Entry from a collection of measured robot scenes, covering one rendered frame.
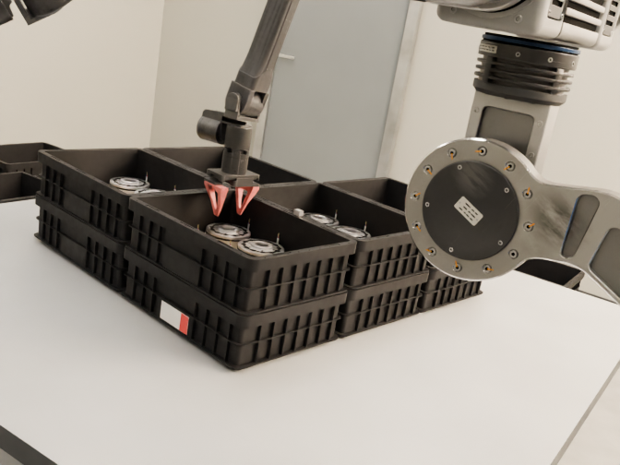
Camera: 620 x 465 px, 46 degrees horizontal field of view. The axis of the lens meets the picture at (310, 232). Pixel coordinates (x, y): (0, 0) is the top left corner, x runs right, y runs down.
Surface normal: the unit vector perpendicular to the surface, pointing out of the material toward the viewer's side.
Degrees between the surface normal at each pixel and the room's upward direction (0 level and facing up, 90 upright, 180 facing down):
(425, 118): 90
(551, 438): 0
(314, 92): 90
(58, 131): 90
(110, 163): 90
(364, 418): 0
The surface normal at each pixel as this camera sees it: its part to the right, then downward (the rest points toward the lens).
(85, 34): 0.82, 0.29
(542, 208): -0.55, 0.15
